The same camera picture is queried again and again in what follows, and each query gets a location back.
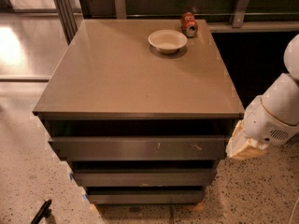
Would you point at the grey top drawer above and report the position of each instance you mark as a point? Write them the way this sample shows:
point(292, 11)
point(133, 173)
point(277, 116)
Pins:
point(139, 148)

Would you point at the white bowl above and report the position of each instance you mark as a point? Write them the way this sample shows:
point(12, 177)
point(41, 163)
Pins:
point(167, 41)

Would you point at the black object on floor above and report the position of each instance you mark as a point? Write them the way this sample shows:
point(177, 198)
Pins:
point(43, 212)

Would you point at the grey drawer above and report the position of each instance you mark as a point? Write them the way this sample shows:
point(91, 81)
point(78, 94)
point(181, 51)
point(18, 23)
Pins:
point(194, 177)
point(147, 197)
point(139, 148)

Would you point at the orange soda can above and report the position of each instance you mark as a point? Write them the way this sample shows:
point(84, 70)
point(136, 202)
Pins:
point(189, 25)

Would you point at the grey bottom drawer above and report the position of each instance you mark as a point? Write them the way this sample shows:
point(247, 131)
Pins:
point(147, 197)

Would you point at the metal shelf bracket right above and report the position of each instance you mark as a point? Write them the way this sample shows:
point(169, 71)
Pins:
point(239, 14)

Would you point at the metal shelf bracket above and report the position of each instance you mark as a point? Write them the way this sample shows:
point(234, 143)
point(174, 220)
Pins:
point(120, 8)
point(239, 14)

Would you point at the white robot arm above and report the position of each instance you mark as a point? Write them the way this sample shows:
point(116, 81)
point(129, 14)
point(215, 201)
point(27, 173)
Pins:
point(281, 99)

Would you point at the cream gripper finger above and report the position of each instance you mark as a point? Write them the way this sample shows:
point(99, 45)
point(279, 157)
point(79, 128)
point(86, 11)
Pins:
point(238, 135)
point(242, 148)

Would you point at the grey drawer cabinet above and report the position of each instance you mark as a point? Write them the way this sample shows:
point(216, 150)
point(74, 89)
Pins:
point(112, 82)

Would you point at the metal shelf bracket left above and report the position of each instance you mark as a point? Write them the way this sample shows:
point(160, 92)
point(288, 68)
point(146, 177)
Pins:
point(120, 8)

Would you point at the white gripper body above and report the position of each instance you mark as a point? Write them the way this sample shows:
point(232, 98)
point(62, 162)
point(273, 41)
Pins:
point(263, 125)

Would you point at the metal frame post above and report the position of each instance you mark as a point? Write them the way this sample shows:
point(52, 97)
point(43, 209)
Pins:
point(67, 19)

